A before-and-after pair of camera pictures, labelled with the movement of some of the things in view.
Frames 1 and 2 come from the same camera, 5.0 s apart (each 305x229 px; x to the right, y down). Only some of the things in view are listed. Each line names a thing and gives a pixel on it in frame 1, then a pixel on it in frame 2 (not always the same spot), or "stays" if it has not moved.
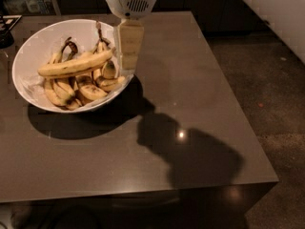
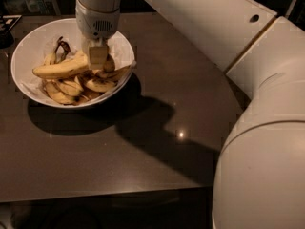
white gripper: (129, 1) to (95, 22)
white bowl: (70, 65) stays
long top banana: (77, 64) stays
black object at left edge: (6, 23) stays
